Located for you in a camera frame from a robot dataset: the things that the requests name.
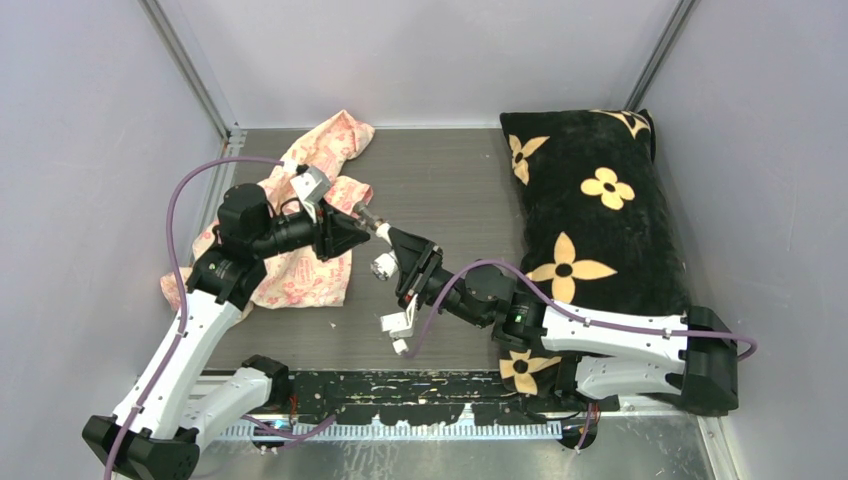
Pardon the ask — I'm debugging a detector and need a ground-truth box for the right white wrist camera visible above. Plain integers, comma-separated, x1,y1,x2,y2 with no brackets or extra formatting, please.
380,295,420,356

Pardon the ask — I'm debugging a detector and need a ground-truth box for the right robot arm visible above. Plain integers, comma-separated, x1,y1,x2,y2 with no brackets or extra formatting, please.
372,224,742,416

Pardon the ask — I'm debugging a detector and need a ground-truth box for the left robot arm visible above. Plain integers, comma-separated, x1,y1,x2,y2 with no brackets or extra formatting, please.
82,184,370,479

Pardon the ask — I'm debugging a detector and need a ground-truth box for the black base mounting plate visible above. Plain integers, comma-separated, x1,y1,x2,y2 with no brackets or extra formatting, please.
252,370,587,426

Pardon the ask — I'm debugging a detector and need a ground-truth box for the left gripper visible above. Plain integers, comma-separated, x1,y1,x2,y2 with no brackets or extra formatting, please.
253,199,370,263

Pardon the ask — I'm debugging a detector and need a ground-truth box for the white plastic water faucet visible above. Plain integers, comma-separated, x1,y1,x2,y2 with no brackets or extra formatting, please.
370,222,400,281

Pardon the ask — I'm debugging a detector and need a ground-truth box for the pink printed cloth bag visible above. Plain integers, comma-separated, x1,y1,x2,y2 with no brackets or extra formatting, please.
160,109,376,313

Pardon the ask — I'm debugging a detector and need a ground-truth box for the black flower pattern pillow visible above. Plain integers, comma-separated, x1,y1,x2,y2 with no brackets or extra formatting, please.
500,109,694,396

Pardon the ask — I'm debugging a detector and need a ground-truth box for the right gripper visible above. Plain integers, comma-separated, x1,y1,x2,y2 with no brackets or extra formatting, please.
389,224,489,327

